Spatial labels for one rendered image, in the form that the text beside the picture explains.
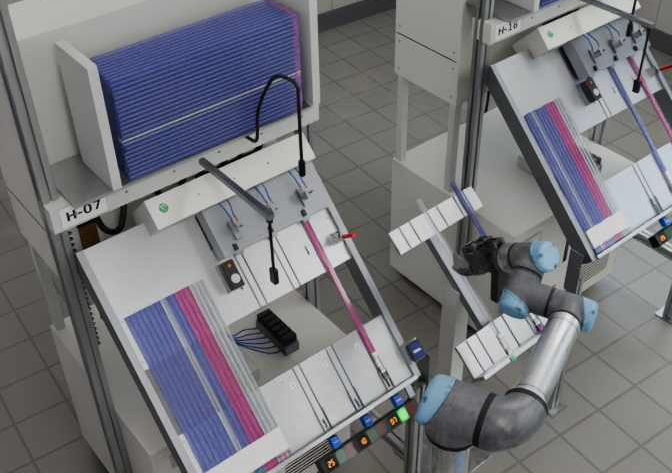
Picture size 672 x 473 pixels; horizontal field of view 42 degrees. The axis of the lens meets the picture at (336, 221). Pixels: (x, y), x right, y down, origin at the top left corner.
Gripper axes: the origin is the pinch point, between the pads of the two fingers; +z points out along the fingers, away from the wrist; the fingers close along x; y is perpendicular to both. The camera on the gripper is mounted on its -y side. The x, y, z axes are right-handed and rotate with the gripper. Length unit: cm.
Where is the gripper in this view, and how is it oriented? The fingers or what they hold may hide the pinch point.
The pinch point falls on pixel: (458, 267)
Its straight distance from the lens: 243.3
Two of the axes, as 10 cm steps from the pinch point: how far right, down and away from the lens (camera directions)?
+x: -7.6, 4.1, -5.0
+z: -5.2, 0.7, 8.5
